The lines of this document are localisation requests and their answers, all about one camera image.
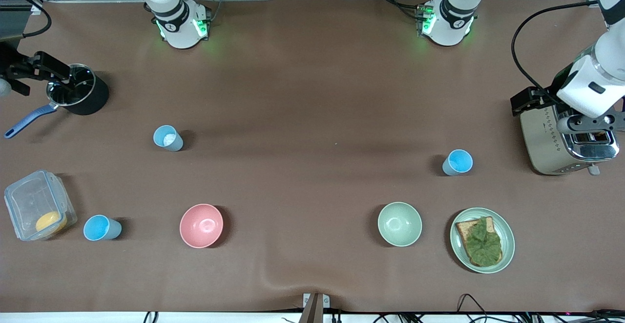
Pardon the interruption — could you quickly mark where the blue plastic cup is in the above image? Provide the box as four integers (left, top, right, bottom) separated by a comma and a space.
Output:
442, 149, 474, 176
83, 215, 123, 241
153, 125, 184, 152

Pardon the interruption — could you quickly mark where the beige and chrome toaster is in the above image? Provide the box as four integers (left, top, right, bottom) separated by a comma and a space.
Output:
519, 103, 621, 176

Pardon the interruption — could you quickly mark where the clear plastic lidded container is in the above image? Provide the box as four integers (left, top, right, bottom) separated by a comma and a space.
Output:
4, 170, 78, 241

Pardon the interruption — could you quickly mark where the pale green plate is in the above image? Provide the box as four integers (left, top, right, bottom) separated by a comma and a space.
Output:
450, 208, 516, 274

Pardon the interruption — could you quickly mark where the brown toast slice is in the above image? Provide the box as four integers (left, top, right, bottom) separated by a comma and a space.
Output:
455, 216, 503, 268

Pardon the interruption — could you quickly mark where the green lettuce leaf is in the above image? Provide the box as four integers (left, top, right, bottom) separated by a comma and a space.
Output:
462, 217, 502, 266

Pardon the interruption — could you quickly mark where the yellow round food piece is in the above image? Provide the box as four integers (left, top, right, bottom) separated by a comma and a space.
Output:
35, 211, 68, 234

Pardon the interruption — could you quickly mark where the pale green bowl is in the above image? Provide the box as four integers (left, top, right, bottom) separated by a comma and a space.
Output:
377, 202, 423, 247

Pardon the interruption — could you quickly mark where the brown table cover sheet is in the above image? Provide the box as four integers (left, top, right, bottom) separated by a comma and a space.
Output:
0, 0, 625, 314

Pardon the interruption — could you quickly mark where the pink bowl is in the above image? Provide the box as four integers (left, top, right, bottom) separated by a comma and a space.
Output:
179, 203, 224, 249

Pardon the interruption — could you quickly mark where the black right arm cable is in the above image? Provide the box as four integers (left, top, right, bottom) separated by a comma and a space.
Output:
0, 0, 52, 39

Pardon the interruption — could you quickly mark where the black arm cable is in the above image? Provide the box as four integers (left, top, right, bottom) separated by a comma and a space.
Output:
0, 0, 52, 39
511, 0, 600, 104

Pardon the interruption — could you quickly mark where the black saucepan with blue handle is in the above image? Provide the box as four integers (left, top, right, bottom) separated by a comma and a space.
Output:
4, 64, 109, 139

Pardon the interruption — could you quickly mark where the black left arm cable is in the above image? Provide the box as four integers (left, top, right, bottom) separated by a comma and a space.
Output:
511, 0, 600, 104

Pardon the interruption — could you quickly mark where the grey metal camera mount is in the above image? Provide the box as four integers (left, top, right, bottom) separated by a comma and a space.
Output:
303, 293, 331, 323

